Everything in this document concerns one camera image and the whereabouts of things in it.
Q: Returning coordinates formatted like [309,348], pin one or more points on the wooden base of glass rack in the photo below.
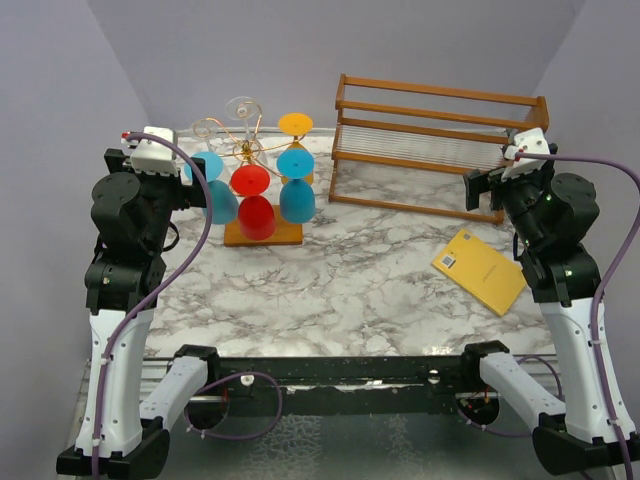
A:
[285,234]

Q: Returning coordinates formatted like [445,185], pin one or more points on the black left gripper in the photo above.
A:
[188,194]

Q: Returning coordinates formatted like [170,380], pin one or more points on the blue plastic goblet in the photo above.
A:
[225,203]
[296,200]

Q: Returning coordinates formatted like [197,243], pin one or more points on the red plastic goblet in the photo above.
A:
[255,213]

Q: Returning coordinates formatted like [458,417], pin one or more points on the clear smooth wine glass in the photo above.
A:
[249,113]

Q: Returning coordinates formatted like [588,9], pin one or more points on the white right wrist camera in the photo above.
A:
[519,153]

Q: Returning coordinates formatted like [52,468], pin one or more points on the wooden shelf rack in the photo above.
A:
[423,139]

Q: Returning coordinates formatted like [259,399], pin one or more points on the yellow book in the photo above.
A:
[488,275]

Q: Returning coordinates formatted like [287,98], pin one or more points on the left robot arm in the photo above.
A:
[122,436]

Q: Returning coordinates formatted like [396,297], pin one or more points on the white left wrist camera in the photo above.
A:
[150,158]

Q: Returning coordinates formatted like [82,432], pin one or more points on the gold wire glass rack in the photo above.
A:
[235,138]

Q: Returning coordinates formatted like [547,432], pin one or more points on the black mounting rail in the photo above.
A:
[329,386]

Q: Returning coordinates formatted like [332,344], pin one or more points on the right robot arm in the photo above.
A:
[590,427]

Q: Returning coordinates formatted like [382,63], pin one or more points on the clear ribbed wine glass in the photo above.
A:
[205,129]

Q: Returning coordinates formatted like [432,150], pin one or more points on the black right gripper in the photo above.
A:
[481,181]

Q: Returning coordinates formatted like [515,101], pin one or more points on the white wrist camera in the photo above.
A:
[519,153]
[150,158]

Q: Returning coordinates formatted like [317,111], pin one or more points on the yellow plastic goblet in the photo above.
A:
[295,162]

